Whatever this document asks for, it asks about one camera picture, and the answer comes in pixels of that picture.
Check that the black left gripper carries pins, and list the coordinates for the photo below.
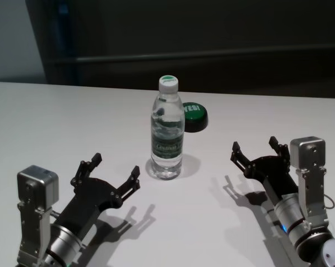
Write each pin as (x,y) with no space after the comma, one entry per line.
(92,197)

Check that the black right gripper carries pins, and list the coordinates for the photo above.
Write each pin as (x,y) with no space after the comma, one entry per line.
(275,175)

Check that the clear plastic water bottle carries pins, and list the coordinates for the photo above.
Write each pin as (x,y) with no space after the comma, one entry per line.
(167,133)

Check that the green YES push button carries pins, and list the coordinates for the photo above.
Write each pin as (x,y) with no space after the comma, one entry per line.
(196,119)

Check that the dark grey partition panel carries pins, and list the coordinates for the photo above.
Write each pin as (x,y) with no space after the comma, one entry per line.
(211,27)

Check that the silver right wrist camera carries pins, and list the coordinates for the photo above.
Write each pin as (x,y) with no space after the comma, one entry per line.
(309,155)

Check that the grey horizontal rail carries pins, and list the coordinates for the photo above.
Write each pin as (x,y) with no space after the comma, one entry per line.
(211,56)

